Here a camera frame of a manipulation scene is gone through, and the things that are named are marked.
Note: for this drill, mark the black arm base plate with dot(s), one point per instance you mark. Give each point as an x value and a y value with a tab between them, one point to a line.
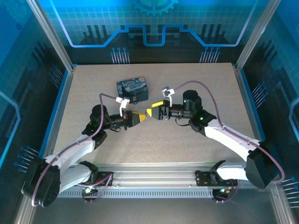
105	177
203	178

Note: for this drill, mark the aluminium frame post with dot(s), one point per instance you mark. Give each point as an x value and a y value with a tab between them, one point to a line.
257	35
49	35

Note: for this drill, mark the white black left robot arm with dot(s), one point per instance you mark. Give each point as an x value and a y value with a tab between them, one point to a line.
70	151

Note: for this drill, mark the starry night patterned box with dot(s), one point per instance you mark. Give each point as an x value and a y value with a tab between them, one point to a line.
133	88

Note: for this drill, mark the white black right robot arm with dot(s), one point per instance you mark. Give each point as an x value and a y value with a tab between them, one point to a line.
233	140

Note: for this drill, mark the aluminium mounting rail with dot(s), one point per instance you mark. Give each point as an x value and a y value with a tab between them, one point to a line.
151	175

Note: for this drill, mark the aluminium blue side rail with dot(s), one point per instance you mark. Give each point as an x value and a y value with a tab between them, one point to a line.
60	105

